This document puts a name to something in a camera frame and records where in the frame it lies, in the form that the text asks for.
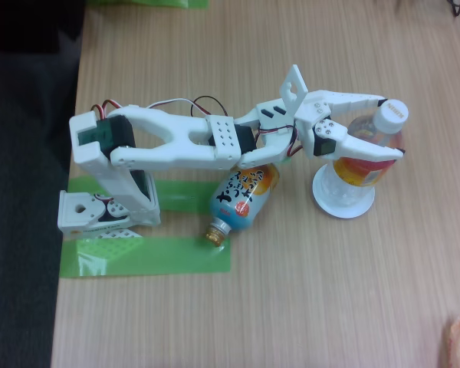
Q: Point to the long green tape strip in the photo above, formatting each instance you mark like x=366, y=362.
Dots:
x=157, y=257

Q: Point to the person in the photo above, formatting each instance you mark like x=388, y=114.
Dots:
x=19, y=23

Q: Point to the green paper label sticker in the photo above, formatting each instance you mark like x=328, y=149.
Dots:
x=287, y=159

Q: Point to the green plastic sheet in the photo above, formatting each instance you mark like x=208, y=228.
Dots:
x=145, y=3

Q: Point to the clear plastic bottle orange label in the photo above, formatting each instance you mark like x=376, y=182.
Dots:
x=360, y=172

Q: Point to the blue orange aluminium bottle can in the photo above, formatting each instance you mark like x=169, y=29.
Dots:
x=241, y=191

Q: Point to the white round plate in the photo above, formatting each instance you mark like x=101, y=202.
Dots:
x=345, y=211

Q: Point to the white empty camera mount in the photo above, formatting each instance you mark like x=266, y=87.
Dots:
x=295, y=88

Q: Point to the short green tape strip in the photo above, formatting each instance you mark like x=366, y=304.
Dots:
x=184, y=195

